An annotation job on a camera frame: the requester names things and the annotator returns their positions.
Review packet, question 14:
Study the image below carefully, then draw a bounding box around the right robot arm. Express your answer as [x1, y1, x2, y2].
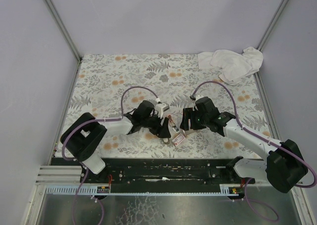
[180, 97, 308, 193]

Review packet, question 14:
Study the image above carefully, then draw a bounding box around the purple cable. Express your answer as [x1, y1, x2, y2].
[61, 86, 161, 161]
[189, 80, 317, 188]

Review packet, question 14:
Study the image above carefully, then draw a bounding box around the red white staple box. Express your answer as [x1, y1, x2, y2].
[171, 133, 186, 146]

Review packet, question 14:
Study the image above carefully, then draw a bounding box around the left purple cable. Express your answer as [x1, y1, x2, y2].
[61, 86, 161, 161]

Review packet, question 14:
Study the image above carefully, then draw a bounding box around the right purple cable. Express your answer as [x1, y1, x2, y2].
[189, 80, 317, 188]

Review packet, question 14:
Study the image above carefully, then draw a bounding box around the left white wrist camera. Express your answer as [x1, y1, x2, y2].
[155, 98, 169, 118]

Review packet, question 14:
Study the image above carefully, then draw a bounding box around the white cable duct strip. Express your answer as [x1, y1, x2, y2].
[46, 182, 241, 197]

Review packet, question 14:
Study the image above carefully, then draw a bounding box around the floral patterned table mat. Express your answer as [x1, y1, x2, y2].
[62, 54, 270, 159]

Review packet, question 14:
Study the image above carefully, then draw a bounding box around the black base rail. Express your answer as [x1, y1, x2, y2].
[49, 157, 256, 186]

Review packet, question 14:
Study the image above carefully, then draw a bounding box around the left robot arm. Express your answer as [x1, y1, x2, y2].
[60, 100, 171, 174]

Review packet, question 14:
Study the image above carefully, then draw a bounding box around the white crumpled cloth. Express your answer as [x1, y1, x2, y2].
[198, 47, 264, 85]

